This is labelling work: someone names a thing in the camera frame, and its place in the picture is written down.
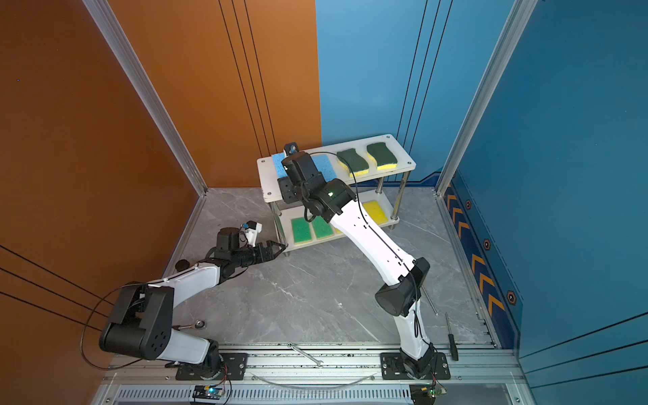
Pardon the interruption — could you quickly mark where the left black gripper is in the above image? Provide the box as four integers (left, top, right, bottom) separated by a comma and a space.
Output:
231, 240, 285, 270

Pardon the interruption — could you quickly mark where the blue sponge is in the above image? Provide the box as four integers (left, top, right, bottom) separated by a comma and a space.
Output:
272, 152, 287, 179
312, 154, 338, 182

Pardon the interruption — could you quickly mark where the green yellow wavy sponge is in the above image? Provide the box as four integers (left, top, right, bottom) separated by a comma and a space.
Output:
366, 142, 398, 170

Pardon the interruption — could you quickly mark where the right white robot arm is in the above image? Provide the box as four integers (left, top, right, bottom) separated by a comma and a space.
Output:
282, 151, 436, 379

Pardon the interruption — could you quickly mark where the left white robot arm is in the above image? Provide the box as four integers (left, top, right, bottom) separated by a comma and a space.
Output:
99, 221, 287, 380

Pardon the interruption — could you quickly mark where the white two-tier shelf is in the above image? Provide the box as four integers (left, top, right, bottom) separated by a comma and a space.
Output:
256, 134, 416, 254

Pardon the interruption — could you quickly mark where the brown jar black lid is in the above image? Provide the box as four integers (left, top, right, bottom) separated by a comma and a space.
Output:
174, 259, 192, 273

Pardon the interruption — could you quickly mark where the left circuit board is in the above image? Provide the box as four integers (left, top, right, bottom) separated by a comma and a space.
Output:
192, 385, 224, 402

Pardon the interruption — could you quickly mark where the circuit board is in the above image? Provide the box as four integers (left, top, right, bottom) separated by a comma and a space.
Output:
409, 385, 437, 405
192, 385, 224, 402

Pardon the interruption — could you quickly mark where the right circuit board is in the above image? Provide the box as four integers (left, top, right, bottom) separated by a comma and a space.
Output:
409, 385, 437, 405

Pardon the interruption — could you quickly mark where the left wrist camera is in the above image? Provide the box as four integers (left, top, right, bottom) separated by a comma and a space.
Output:
241, 220, 263, 247

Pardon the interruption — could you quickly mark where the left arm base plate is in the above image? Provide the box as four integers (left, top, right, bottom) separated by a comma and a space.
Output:
175, 352, 249, 381

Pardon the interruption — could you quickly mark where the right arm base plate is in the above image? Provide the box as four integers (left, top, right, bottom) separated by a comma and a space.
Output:
380, 352, 451, 381

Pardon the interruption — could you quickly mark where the black handled screwdriver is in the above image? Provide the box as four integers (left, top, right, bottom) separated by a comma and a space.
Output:
445, 313, 459, 362

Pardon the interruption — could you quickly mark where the left aluminium corner post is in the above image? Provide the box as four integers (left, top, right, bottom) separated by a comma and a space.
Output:
83, 0, 209, 197

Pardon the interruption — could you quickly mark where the aluminium corner post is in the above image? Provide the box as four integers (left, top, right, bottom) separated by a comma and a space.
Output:
435, 0, 538, 197
83, 0, 209, 197

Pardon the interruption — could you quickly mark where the aluminium front rail frame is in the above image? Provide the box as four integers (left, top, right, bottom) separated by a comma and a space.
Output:
91, 344, 535, 404

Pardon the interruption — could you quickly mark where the right aluminium corner post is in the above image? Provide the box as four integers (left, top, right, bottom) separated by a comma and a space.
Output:
435, 0, 538, 197

